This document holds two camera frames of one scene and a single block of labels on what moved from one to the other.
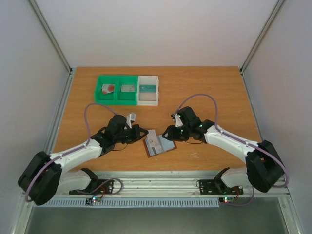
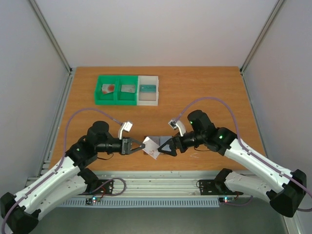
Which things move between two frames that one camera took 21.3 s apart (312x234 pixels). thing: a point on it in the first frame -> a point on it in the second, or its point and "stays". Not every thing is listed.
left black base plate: x=99 y=186 stays
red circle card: x=108 y=88 stays
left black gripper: x=137 y=129 -> x=126 y=146
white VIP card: x=154 y=146 -> x=128 y=88
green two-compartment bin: x=117 y=97 stays
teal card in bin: x=147 y=88 stays
